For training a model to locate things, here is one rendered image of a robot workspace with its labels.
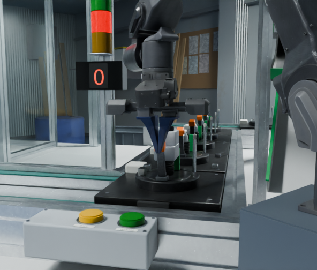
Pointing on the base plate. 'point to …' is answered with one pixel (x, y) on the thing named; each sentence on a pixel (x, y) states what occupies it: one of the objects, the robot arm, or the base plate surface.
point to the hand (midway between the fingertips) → (158, 134)
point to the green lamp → (101, 5)
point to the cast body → (171, 145)
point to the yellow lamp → (102, 42)
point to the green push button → (131, 219)
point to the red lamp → (101, 21)
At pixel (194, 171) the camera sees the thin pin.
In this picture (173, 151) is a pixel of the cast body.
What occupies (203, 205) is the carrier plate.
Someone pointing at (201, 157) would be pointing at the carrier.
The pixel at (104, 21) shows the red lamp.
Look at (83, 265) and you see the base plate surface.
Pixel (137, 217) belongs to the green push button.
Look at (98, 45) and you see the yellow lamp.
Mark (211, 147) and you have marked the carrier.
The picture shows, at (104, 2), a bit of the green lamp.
